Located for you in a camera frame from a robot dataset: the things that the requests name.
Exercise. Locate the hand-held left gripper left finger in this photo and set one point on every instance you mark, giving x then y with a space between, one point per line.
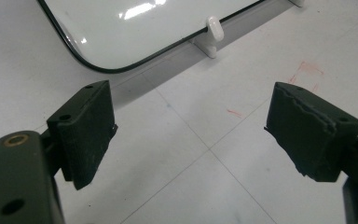
84 130

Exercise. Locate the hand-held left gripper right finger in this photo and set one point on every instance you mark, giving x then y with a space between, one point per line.
307 137

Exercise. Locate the white board with black rim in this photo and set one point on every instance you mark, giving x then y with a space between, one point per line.
136 28

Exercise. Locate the white plastic board stand foot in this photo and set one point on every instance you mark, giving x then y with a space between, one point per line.
213 37

